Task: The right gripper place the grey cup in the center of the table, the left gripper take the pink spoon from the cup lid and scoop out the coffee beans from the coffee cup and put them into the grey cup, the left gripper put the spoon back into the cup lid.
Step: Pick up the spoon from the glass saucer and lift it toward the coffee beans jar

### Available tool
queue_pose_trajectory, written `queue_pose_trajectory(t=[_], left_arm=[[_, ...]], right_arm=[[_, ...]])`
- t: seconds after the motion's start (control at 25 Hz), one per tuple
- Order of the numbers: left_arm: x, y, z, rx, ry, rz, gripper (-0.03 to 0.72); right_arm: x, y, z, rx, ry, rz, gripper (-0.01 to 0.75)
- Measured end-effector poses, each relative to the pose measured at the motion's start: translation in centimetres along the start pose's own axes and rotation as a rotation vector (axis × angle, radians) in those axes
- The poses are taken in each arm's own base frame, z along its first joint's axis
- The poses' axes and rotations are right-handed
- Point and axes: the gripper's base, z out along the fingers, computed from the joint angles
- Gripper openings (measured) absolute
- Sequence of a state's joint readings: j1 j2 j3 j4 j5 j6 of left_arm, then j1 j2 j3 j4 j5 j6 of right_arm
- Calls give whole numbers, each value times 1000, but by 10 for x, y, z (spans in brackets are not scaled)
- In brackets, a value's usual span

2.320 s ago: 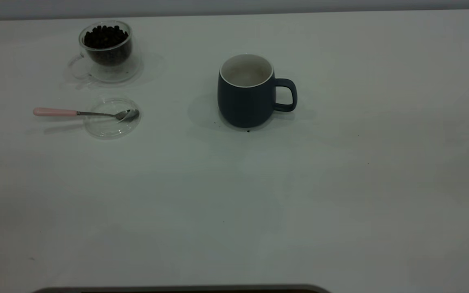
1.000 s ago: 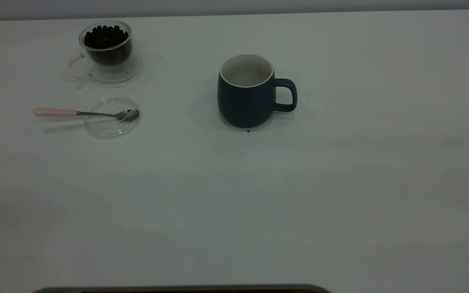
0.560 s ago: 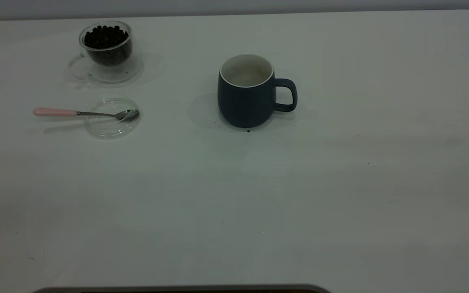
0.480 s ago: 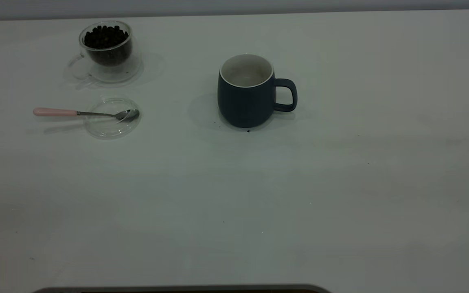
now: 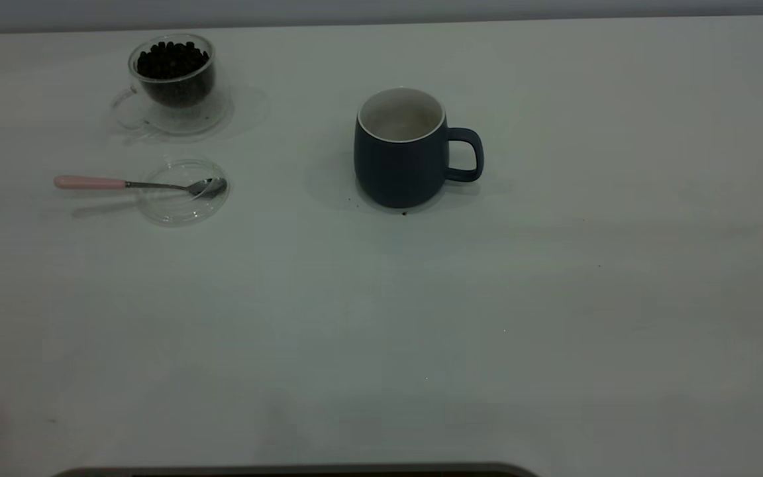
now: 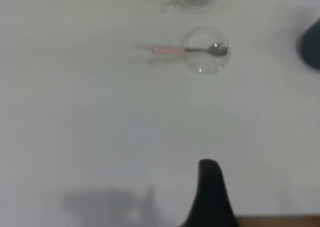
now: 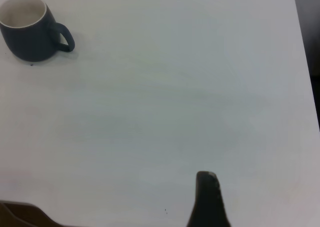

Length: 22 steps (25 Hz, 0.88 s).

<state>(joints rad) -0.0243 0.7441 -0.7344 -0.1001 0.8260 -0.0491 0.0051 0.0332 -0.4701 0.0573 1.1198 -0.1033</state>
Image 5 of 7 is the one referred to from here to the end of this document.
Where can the clear round glass lid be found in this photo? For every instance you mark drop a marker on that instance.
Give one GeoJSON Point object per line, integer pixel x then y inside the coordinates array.
{"type": "Point", "coordinates": [176, 213]}

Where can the pile of coffee beans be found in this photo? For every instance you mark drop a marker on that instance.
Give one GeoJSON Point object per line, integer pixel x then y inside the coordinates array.
{"type": "Point", "coordinates": [173, 66]}

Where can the dark blue-grey ceramic mug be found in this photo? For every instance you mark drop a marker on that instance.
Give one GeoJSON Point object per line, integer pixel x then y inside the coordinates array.
{"type": "Point", "coordinates": [398, 172]}

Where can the clear double-wall glass cup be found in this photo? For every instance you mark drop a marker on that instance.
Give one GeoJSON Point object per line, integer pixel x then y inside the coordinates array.
{"type": "Point", "coordinates": [189, 119]}

